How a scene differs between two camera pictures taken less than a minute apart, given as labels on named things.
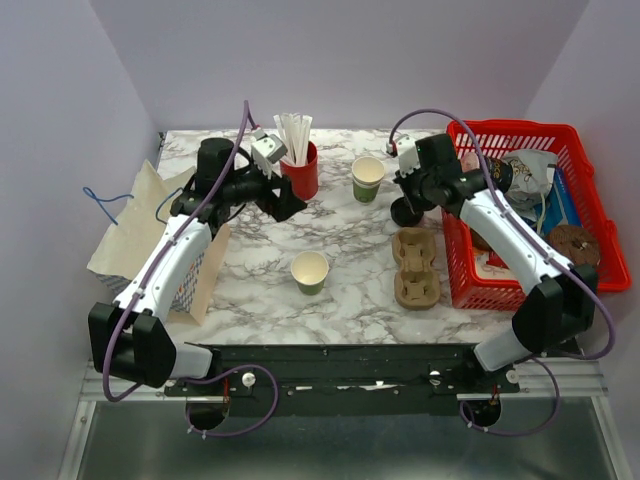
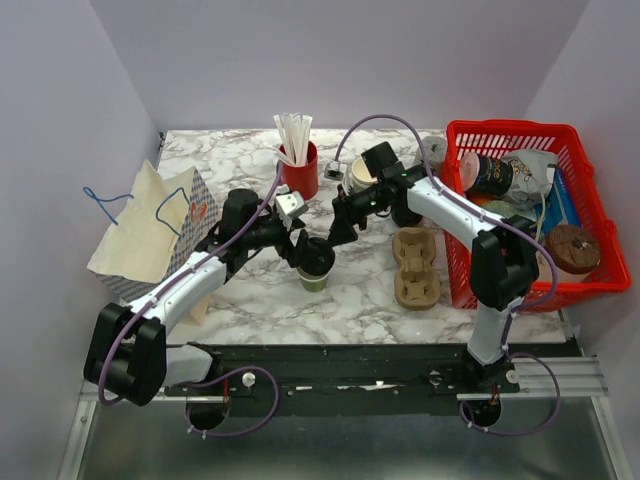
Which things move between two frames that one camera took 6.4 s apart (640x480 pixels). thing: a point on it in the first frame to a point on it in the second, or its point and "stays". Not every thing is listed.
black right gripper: [416, 206] to [346, 215]
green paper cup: [309, 269] stays
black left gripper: [283, 206] to [293, 256]
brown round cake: [577, 243] stays
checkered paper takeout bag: [141, 214] stays
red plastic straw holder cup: [303, 179] stays
